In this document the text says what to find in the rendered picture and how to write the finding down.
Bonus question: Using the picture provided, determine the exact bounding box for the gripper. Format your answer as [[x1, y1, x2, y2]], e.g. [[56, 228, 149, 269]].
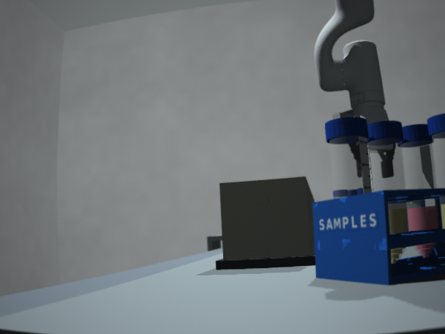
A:
[[352, 103, 389, 124]]

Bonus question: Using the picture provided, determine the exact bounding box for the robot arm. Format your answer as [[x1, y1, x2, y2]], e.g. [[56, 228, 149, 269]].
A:
[[314, 0, 385, 119]]

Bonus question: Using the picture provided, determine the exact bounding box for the blue tube rack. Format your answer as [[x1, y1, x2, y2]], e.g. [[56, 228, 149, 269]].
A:
[[313, 188, 445, 285]]

